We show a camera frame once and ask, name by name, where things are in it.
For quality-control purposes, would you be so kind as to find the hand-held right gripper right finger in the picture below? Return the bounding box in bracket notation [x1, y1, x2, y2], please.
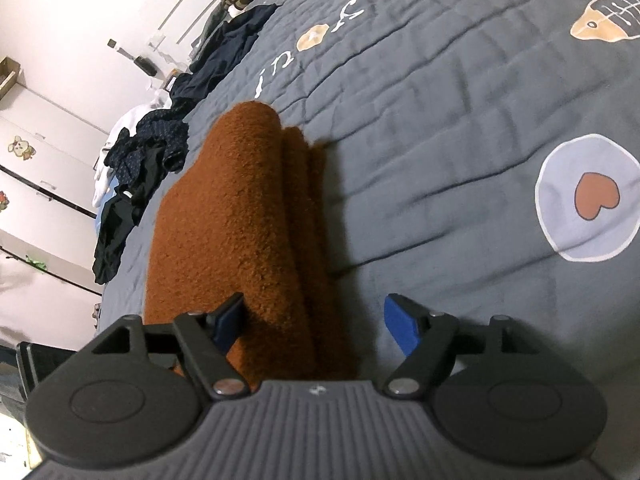
[382, 294, 549, 402]

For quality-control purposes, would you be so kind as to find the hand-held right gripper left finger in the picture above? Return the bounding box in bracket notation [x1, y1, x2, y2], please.
[90, 292, 249, 402]

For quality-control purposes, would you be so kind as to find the white hoodie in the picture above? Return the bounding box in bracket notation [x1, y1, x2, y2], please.
[91, 102, 173, 208]

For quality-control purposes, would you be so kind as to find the black coat rack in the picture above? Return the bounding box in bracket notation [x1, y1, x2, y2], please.
[0, 246, 104, 297]

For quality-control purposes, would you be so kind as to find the dark navy garment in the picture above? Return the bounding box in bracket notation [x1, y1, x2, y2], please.
[170, 4, 281, 113]

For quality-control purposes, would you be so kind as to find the white headboard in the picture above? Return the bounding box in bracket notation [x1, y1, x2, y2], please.
[159, 0, 242, 45]

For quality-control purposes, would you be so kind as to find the navy dotted shirt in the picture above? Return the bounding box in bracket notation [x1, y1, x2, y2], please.
[105, 107, 191, 196]

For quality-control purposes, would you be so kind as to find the yellow bear sticker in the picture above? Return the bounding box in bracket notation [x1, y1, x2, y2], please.
[7, 135, 37, 161]

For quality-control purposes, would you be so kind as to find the brown fuzzy sweater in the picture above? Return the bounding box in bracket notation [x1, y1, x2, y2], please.
[142, 101, 361, 393]

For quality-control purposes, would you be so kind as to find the bed with grey quilt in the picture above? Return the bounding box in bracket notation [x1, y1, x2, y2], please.
[90, 0, 640, 461]

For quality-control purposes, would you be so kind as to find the long cardboard box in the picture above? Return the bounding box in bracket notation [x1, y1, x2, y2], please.
[0, 57, 22, 99]

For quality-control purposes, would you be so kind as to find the white wardrobe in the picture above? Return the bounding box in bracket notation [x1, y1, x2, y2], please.
[0, 82, 114, 296]

